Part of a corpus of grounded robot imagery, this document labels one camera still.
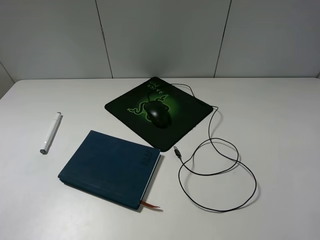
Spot black computer mouse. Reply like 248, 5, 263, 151
144, 100, 172, 129

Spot black mouse usb cable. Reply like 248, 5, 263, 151
147, 83, 257, 213

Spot white marker pen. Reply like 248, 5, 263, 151
39, 112, 62, 155

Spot black green mouse pad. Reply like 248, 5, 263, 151
104, 77, 213, 152

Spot dark blue notebook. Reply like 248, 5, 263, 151
58, 130, 161, 210

